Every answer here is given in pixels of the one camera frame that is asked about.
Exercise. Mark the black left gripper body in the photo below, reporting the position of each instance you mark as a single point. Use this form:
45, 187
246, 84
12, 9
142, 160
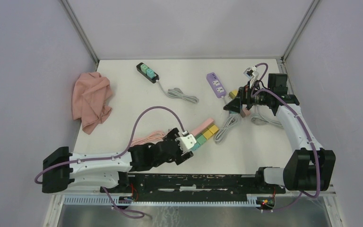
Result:
177, 157

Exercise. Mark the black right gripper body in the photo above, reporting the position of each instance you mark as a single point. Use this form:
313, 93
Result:
252, 97

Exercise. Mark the yellow usb charger plug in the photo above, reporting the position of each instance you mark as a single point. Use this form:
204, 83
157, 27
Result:
233, 94

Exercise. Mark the teal charger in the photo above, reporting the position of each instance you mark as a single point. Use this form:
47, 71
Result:
195, 147
144, 68

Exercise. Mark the pink power strip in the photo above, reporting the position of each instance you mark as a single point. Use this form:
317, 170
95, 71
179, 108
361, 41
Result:
199, 129

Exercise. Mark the purple power strip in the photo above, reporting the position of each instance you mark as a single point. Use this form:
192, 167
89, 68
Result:
216, 85

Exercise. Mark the green charger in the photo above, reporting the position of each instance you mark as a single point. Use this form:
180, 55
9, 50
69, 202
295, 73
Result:
201, 139

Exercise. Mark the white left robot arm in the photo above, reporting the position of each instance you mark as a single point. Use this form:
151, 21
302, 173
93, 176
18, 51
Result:
63, 170

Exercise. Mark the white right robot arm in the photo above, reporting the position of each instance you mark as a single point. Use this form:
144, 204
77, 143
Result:
309, 169

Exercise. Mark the black power strip far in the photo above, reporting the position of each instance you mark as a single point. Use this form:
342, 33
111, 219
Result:
154, 80

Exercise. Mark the pink cloth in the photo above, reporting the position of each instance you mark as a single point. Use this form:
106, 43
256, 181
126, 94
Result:
90, 93

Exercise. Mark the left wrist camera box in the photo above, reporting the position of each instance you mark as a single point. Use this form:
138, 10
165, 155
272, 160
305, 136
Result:
186, 141

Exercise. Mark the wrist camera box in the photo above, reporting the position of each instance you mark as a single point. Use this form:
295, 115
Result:
252, 74
186, 141

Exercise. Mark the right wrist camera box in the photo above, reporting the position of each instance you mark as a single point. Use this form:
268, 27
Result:
252, 74

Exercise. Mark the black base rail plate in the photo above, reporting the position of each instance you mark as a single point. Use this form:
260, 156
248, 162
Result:
193, 187

